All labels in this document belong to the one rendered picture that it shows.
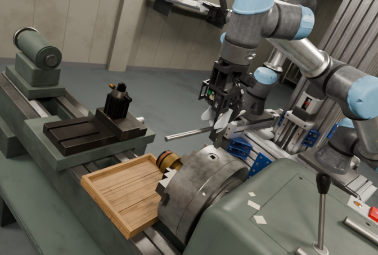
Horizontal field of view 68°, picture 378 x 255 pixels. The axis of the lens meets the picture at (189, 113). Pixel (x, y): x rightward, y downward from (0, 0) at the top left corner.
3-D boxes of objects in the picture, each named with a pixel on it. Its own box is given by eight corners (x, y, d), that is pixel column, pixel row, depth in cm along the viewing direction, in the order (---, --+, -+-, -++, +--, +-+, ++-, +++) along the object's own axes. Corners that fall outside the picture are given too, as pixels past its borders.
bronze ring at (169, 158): (193, 159, 101) (175, 144, 105) (176, 166, 93) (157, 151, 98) (184, 179, 104) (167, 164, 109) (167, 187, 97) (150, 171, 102)
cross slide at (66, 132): (145, 135, 142) (147, 128, 140) (63, 157, 109) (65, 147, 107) (124, 116, 151) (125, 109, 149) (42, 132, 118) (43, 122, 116)
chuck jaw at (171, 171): (195, 184, 92) (172, 196, 82) (189, 196, 93) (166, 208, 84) (172, 164, 97) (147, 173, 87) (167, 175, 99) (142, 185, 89)
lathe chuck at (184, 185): (225, 205, 111) (251, 146, 94) (168, 255, 90) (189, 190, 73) (208, 191, 116) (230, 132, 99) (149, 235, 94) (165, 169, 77)
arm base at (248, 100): (247, 101, 167) (254, 86, 163) (266, 114, 158) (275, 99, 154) (232, 102, 157) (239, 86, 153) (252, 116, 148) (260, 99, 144)
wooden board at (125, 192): (193, 199, 121) (196, 192, 120) (127, 240, 93) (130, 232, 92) (148, 159, 136) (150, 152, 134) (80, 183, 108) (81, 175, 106)
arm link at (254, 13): (288, -3, 54) (251, -9, 51) (267, 50, 60) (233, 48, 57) (265, -13, 60) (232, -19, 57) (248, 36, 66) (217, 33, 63)
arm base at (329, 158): (321, 151, 138) (332, 134, 134) (351, 170, 129) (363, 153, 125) (309, 156, 128) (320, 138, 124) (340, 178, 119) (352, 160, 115)
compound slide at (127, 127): (137, 135, 131) (140, 126, 129) (120, 141, 123) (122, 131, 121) (112, 113, 141) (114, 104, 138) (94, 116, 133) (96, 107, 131)
